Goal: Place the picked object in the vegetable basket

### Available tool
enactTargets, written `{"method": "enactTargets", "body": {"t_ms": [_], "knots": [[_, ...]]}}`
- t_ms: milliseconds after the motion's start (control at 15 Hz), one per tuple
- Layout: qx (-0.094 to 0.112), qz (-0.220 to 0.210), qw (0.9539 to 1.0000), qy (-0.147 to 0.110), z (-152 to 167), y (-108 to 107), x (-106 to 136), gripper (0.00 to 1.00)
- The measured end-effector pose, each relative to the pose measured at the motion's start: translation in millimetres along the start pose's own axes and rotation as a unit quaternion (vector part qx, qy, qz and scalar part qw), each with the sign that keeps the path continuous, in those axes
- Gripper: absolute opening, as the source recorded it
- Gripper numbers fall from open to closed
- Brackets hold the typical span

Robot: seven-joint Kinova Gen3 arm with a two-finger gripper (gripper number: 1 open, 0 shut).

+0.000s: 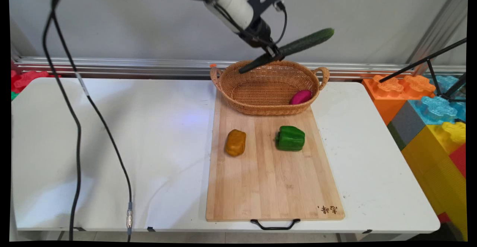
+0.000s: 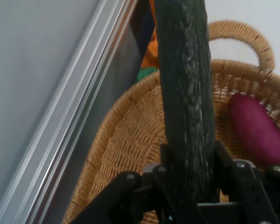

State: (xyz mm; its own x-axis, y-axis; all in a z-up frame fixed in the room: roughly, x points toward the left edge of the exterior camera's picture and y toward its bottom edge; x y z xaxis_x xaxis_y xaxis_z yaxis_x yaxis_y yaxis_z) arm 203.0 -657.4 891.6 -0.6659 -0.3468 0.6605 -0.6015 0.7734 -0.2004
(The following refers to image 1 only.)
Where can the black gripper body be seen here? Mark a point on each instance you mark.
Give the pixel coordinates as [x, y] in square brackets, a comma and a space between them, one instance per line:
[259, 32]

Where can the bamboo cutting board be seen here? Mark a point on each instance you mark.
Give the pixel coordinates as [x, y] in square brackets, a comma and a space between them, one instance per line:
[272, 180]

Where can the black tripod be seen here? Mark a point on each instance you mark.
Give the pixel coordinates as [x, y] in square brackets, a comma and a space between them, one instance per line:
[439, 79]

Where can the long dark green cucumber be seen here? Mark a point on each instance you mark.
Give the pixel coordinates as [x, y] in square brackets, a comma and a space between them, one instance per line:
[305, 42]

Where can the woven wicker basket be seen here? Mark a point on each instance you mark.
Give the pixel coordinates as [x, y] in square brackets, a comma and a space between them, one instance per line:
[261, 90]

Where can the red foam building block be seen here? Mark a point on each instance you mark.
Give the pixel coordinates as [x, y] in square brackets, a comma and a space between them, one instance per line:
[459, 159]

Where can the green foam block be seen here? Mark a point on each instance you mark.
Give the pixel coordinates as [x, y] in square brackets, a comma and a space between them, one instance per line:
[13, 95]

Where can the magenta toy vegetable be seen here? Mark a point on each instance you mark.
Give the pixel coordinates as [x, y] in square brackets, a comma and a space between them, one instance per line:
[300, 97]

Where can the green toy bell pepper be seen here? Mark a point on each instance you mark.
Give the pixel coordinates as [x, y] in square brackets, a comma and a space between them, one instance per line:
[290, 138]

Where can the slanted aluminium post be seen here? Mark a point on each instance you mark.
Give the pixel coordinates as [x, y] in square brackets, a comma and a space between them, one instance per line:
[439, 27]

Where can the orange toy bell pepper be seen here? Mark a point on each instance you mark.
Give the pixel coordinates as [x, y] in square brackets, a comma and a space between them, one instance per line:
[236, 142]

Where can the blue foam building block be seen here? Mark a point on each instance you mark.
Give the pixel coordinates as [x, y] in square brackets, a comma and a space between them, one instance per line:
[438, 109]

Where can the grey foam building block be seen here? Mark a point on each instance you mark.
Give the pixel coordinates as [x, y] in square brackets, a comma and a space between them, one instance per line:
[406, 126]

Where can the aluminium rail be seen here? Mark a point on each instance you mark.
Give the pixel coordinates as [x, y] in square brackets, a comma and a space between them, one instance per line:
[149, 66]

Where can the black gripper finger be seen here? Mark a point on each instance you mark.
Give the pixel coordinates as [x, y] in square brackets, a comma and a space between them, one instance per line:
[271, 52]
[281, 56]

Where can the orange foam building block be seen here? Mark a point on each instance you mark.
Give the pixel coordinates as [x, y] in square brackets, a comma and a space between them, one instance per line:
[387, 94]

